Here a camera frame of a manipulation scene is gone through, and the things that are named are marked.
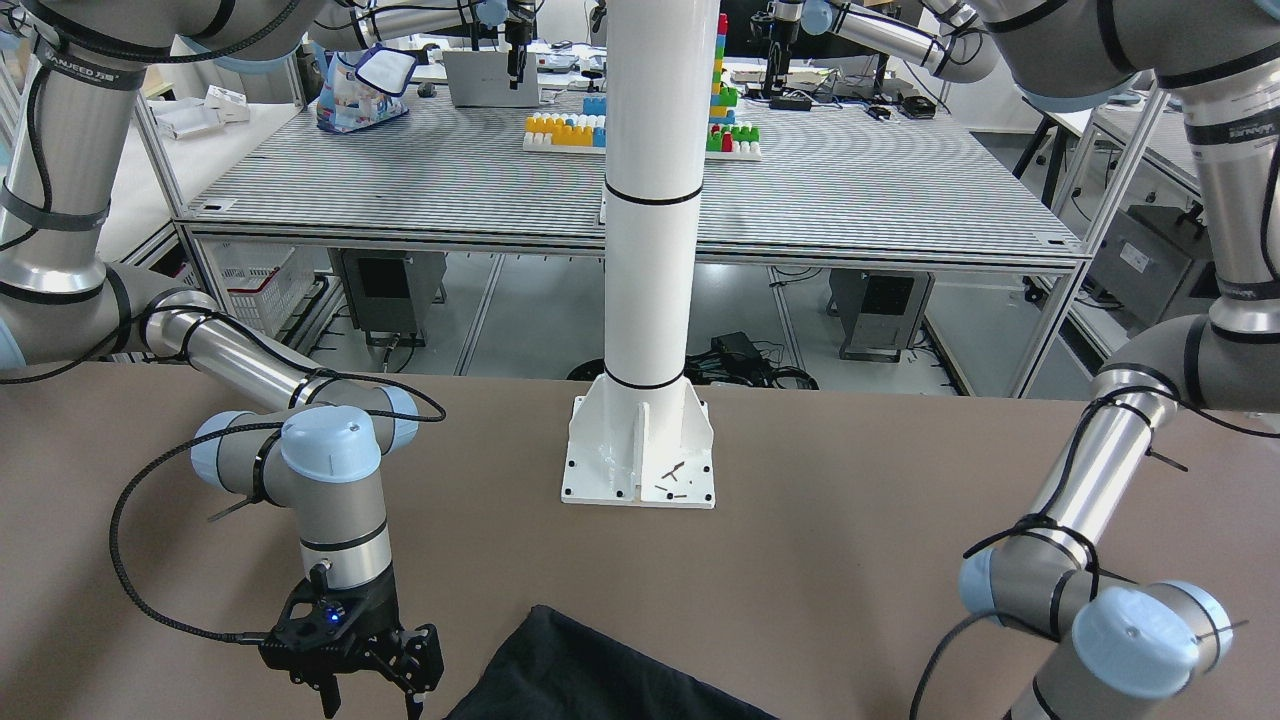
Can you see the black t-shirt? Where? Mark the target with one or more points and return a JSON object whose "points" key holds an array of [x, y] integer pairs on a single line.
{"points": [[553, 667]]}

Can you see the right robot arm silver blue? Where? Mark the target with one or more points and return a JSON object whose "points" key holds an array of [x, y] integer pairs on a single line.
{"points": [[318, 450]]}

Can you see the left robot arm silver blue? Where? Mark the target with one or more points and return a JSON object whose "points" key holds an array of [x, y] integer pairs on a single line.
{"points": [[1124, 648]]}

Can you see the white central pole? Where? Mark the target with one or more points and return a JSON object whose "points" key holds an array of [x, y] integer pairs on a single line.
{"points": [[641, 436]]}

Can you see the snack bag blue white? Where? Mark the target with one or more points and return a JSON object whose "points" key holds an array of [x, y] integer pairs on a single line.
{"points": [[363, 89]]}

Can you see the striped background table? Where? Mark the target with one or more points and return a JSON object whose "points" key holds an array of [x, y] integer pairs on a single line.
{"points": [[833, 187]]}

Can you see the colourful toy block set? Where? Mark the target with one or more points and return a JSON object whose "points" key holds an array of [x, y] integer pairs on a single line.
{"points": [[664, 92]]}

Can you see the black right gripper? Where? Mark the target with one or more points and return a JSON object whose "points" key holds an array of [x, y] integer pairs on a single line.
{"points": [[381, 606]]}

